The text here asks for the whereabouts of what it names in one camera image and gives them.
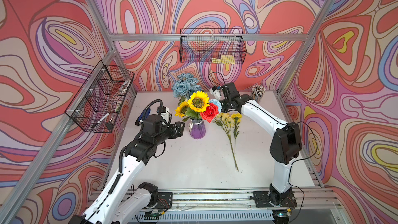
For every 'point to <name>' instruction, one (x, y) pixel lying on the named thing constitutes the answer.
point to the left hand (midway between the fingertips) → (180, 124)
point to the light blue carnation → (217, 102)
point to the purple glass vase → (197, 128)
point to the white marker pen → (104, 116)
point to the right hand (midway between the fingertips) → (206, 113)
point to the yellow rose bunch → (226, 123)
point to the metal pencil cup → (257, 92)
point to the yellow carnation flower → (237, 117)
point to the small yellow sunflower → (180, 110)
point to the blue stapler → (143, 116)
